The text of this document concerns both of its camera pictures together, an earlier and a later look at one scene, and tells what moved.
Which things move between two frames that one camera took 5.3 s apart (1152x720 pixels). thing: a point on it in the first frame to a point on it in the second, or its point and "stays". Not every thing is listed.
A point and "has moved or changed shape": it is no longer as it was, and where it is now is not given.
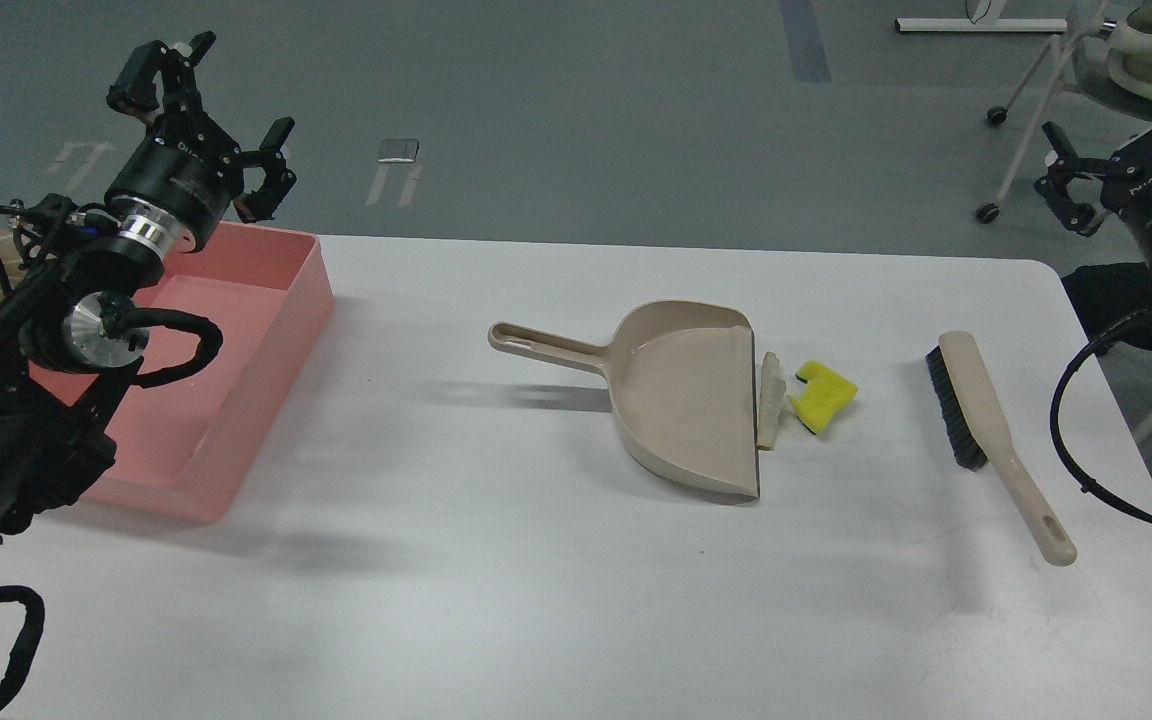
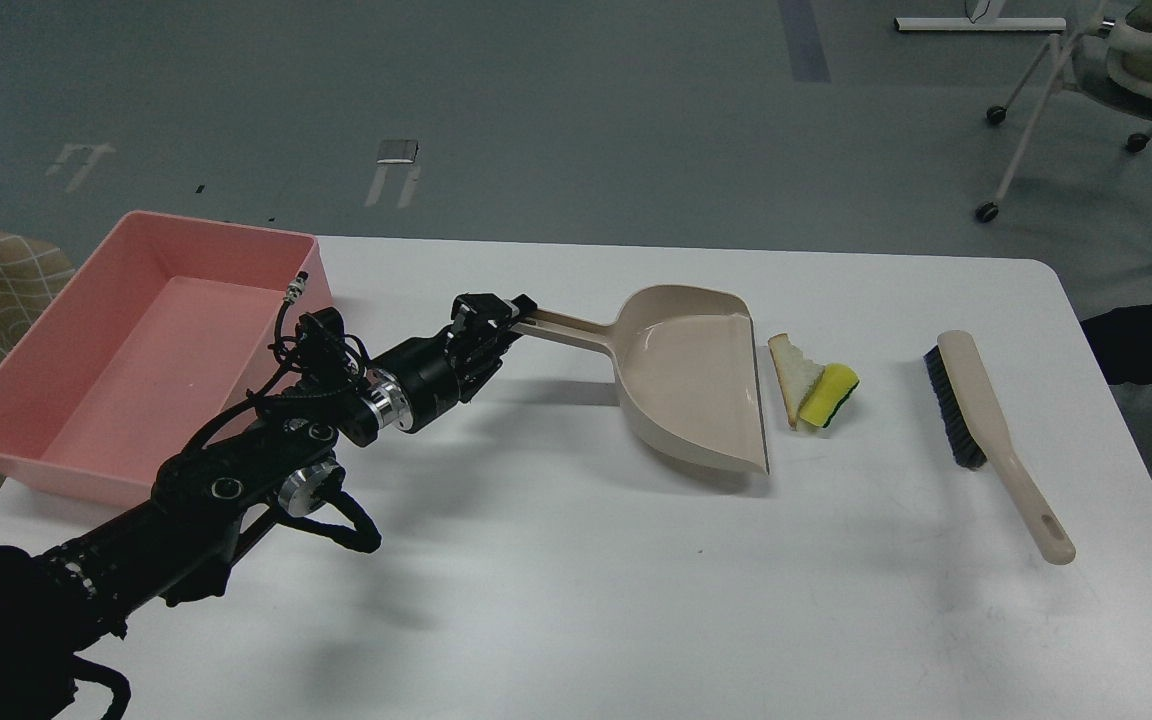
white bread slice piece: x=773 y=387 to x=797 y=376
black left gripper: x=183 y=167 to x=415 y=381
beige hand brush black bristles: x=979 y=433 stays
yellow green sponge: x=825 y=393 has moved or changed shape
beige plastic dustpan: x=682 y=382 has moved or changed shape
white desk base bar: x=931 y=24 stays
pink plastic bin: x=185 y=450 stays
